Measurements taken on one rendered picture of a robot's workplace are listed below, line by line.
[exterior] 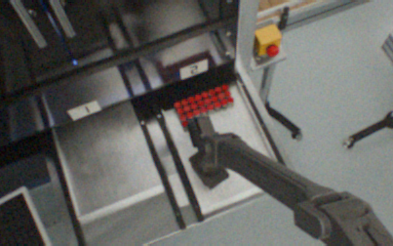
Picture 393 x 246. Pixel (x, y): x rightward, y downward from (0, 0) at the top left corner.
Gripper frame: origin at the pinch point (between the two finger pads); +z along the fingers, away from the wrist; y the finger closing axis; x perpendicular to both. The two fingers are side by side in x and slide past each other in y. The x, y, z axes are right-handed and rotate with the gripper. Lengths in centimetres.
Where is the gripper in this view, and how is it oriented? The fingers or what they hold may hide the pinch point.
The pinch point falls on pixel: (209, 175)
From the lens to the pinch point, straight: 127.5
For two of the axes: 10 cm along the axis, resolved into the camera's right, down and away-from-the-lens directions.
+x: -8.2, 5.4, -1.8
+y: -5.7, -7.6, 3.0
